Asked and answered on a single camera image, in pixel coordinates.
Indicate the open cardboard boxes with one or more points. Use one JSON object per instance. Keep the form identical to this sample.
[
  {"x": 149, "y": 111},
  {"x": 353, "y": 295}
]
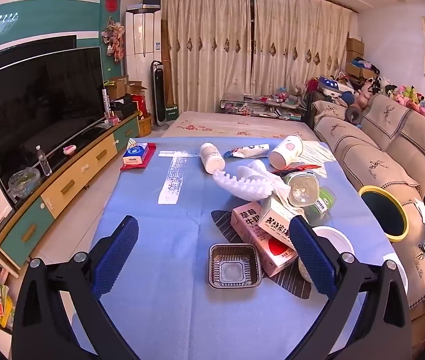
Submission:
[{"x": 120, "y": 86}]

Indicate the small black television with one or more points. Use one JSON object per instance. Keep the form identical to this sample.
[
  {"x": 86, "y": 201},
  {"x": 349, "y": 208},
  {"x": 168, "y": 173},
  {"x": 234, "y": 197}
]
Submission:
[{"x": 28, "y": 50}]

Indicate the floral mattress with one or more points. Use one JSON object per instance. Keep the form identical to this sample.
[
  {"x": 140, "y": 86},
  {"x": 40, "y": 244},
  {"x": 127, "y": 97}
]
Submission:
[{"x": 235, "y": 127}]

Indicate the plastic bag of greens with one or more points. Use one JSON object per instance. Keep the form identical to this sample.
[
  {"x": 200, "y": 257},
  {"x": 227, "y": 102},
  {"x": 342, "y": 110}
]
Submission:
[{"x": 23, "y": 182}]

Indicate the green box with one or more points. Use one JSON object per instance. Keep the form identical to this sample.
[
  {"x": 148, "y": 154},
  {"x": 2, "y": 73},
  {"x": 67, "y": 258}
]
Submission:
[{"x": 171, "y": 112}]

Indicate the stack of cardboard boxes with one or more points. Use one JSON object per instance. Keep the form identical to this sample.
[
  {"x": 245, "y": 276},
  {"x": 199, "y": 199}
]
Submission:
[{"x": 355, "y": 47}]

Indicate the beige drink carton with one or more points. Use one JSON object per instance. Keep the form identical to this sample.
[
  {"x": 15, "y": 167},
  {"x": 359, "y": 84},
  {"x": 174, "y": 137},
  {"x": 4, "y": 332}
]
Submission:
[{"x": 276, "y": 221}]

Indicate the green yellow television cabinet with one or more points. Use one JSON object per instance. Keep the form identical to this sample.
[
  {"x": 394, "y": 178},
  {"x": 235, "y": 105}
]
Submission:
[{"x": 81, "y": 172}]

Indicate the brown plastic tray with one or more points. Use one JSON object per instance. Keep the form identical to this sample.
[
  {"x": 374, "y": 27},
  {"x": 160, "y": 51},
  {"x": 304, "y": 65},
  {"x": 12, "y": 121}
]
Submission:
[{"x": 233, "y": 266}]

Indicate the blue white tissue pack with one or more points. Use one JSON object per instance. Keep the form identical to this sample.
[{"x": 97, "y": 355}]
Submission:
[{"x": 135, "y": 153}]

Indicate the blue star-print cushion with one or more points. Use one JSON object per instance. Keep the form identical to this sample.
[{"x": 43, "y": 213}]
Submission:
[{"x": 328, "y": 84}]

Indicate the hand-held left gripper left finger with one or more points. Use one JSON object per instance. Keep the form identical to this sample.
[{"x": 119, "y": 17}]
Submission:
[{"x": 117, "y": 251}]

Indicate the blue star-print tablecloth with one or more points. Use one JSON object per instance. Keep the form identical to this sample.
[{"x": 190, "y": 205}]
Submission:
[{"x": 182, "y": 240}]

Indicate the beige patterned curtain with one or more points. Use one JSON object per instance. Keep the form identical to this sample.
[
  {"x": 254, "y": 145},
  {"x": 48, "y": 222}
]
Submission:
[
  {"x": 205, "y": 52},
  {"x": 298, "y": 45}
]

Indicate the small pink dish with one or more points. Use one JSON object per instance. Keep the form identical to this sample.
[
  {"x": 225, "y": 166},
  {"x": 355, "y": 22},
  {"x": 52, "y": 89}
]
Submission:
[{"x": 70, "y": 149}]

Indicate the pink milk carton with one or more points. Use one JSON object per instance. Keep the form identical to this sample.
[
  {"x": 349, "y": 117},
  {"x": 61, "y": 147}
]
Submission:
[{"x": 250, "y": 225}]

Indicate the red snack wrapper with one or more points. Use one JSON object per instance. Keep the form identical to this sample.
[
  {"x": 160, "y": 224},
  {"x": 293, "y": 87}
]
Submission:
[{"x": 302, "y": 167}]

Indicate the clear water bottle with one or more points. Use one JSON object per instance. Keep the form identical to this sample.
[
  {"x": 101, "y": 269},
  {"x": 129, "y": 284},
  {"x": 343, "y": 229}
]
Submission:
[{"x": 43, "y": 163}]

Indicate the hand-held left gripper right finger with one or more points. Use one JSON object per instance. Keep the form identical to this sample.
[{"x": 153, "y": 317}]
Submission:
[{"x": 312, "y": 258}]

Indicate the white paper bowl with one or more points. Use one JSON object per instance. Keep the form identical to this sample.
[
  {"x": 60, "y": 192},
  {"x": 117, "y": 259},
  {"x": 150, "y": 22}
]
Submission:
[{"x": 334, "y": 238}]

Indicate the white paper cup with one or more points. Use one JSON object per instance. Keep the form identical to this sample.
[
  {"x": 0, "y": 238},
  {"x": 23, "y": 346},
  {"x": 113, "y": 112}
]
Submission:
[{"x": 285, "y": 150}]

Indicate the white blue toothpaste tube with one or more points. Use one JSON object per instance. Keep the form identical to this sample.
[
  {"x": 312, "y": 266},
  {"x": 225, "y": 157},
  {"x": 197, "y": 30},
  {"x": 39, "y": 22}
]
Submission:
[{"x": 250, "y": 152}]

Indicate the dark green yellow-rimmed bin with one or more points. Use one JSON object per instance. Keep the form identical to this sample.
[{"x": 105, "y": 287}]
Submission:
[{"x": 383, "y": 213}]

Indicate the white standing air conditioner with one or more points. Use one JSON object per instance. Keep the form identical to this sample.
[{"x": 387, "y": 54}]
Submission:
[{"x": 141, "y": 45}]

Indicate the white foam fruit net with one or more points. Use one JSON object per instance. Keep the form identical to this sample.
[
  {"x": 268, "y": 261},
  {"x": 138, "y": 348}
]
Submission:
[{"x": 242, "y": 189}]

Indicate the hanging flower ornament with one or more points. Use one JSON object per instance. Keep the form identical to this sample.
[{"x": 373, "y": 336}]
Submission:
[{"x": 113, "y": 39}]

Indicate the clear plastic container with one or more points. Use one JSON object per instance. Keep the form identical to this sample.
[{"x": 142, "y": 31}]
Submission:
[{"x": 302, "y": 187}]

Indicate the row of plush toys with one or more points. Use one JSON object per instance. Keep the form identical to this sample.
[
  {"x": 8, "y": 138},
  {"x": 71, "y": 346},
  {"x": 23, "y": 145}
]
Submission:
[{"x": 411, "y": 97}]

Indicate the red round wall decoration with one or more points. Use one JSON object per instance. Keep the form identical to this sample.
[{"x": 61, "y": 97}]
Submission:
[{"x": 111, "y": 3}]

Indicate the grey neck pillow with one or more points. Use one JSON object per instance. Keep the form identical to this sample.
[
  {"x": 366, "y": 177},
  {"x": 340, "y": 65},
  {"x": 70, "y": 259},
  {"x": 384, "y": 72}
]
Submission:
[{"x": 353, "y": 114}]

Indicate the beige sofa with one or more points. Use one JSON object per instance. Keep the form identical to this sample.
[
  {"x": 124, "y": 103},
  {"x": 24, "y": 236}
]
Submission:
[{"x": 377, "y": 157}]

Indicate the black tower fan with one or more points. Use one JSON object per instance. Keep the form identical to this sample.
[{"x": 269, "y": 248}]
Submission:
[{"x": 158, "y": 93}]

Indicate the cluttered glass coffee table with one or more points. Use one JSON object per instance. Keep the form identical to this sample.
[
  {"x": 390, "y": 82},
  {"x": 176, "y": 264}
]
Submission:
[{"x": 257, "y": 105}]

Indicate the large black television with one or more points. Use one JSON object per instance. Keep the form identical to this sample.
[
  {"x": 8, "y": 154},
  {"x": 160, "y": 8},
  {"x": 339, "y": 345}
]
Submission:
[{"x": 36, "y": 112}]

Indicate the white pill bottle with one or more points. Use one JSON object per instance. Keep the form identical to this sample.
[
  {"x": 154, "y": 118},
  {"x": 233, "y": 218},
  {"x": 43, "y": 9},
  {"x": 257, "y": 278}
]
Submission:
[{"x": 212, "y": 157}]

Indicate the green coconut water bottle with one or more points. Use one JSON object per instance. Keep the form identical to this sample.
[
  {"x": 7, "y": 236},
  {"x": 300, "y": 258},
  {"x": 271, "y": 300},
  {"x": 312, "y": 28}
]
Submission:
[{"x": 325, "y": 202}]

